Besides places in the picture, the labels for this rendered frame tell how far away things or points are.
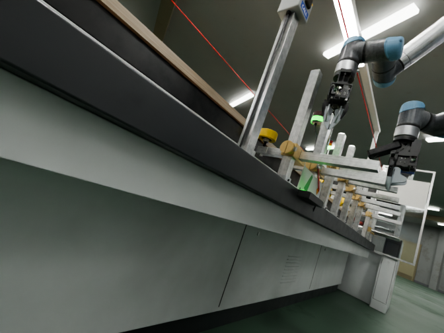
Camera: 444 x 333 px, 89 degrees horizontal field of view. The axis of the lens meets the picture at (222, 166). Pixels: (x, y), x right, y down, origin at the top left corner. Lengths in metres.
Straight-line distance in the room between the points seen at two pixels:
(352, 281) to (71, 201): 3.47
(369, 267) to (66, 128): 3.57
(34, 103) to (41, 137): 0.04
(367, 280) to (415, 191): 1.25
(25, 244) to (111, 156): 0.30
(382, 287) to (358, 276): 0.30
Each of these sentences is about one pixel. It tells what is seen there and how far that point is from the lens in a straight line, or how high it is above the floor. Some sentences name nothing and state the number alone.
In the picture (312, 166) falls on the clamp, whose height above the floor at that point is 0.84.
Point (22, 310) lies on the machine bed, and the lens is 0.71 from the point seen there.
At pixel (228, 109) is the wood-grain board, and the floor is 0.88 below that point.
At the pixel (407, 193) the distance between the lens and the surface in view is 3.60.
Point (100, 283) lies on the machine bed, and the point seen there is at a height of 0.25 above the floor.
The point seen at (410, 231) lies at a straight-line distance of 3.53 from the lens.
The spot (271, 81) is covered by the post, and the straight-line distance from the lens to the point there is 0.69.
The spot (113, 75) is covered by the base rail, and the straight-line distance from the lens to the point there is 0.37.
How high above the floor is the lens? 0.56
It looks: 8 degrees up
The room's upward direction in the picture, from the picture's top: 20 degrees clockwise
